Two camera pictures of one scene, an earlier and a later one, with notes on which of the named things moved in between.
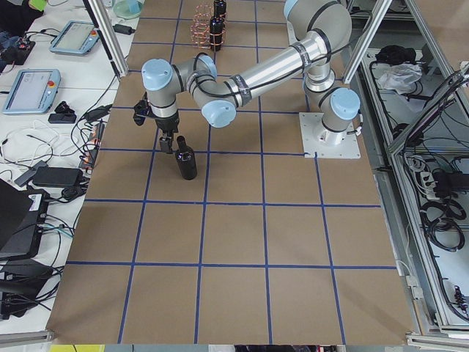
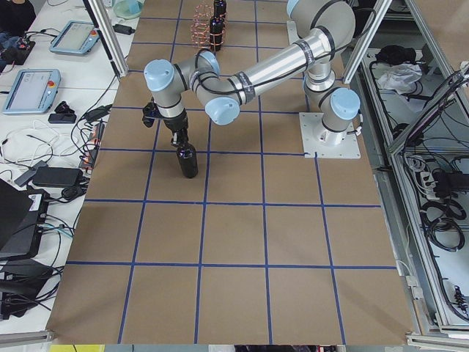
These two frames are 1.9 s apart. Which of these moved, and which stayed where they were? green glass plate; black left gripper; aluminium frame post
Moved: black left gripper
Stayed: green glass plate; aluminium frame post
